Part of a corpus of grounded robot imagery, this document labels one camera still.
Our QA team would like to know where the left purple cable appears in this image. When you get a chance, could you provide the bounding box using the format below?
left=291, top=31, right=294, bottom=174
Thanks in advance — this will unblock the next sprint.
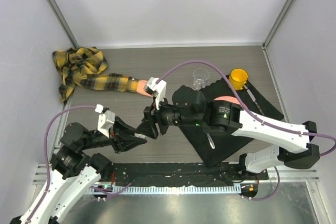
left=25, top=105, right=97, bottom=219

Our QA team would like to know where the silver knife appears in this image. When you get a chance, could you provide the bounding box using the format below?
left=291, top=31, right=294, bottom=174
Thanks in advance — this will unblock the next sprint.
left=244, top=84, right=266, bottom=116

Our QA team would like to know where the mannequin hand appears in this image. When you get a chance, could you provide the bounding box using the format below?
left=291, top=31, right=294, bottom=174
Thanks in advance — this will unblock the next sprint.
left=136, top=80, right=151, bottom=97

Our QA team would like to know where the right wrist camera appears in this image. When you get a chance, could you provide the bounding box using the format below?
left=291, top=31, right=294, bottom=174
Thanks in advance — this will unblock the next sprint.
left=144, top=77, right=166, bottom=110

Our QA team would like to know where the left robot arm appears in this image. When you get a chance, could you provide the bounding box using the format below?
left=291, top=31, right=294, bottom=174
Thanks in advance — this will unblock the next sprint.
left=11, top=111, right=147, bottom=223

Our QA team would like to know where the silver fork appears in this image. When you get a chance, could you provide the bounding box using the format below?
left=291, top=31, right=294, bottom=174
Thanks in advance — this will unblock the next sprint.
left=206, top=133, right=215, bottom=150

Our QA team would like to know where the clear plastic cup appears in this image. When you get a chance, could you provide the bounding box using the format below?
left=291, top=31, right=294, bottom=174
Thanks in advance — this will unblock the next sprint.
left=193, top=68, right=209, bottom=90

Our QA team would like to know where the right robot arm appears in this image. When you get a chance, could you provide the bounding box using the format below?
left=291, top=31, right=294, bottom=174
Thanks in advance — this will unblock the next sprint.
left=136, top=86, right=320, bottom=179

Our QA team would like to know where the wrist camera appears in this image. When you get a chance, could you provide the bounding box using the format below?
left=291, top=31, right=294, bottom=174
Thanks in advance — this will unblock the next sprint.
left=95, top=104, right=115, bottom=138
left=144, top=77, right=166, bottom=110

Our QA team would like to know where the white nail polish bottle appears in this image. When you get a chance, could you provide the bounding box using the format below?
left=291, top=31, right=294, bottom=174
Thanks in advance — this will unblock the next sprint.
left=134, top=133, right=146, bottom=139

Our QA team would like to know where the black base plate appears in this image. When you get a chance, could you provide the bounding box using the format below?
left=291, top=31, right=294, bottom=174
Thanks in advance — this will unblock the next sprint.
left=113, top=162, right=269, bottom=187

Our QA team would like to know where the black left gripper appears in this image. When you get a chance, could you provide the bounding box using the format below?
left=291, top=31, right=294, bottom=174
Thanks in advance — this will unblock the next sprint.
left=80, top=115, right=148, bottom=153

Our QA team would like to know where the pink cream plate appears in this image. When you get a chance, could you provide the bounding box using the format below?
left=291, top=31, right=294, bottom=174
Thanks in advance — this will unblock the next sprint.
left=214, top=96, right=240, bottom=104

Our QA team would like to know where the white cable duct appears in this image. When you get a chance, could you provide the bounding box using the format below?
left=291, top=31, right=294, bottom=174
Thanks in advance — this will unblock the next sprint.
left=89, top=185, right=242, bottom=195

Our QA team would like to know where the yellow plaid shirt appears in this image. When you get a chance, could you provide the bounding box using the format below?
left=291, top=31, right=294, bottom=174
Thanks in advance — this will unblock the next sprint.
left=52, top=47, right=139, bottom=103

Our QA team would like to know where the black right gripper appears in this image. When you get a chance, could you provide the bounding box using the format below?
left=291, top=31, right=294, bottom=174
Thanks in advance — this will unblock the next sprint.
left=135, top=93, right=203, bottom=139

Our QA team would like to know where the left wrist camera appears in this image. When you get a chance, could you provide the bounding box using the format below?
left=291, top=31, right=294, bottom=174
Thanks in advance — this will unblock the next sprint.
left=95, top=104, right=115, bottom=138

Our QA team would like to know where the black scalloped placemat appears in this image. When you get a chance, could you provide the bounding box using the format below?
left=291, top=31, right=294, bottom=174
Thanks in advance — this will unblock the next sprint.
left=179, top=79, right=284, bottom=168

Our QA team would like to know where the yellow mug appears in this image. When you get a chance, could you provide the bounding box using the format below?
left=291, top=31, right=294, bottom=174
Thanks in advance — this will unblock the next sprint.
left=228, top=68, right=248, bottom=91

